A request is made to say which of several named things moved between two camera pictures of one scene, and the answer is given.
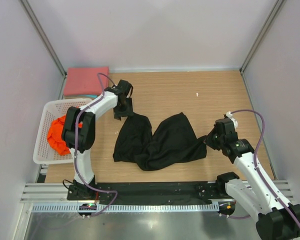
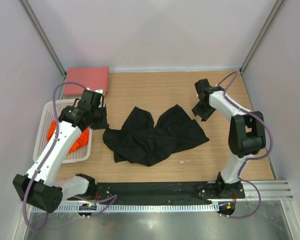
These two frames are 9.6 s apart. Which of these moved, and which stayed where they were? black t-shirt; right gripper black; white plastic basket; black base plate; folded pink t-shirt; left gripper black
Moved: black t-shirt; right gripper black; left gripper black
Stayed: black base plate; white plastic basket; folded pink t-shirt
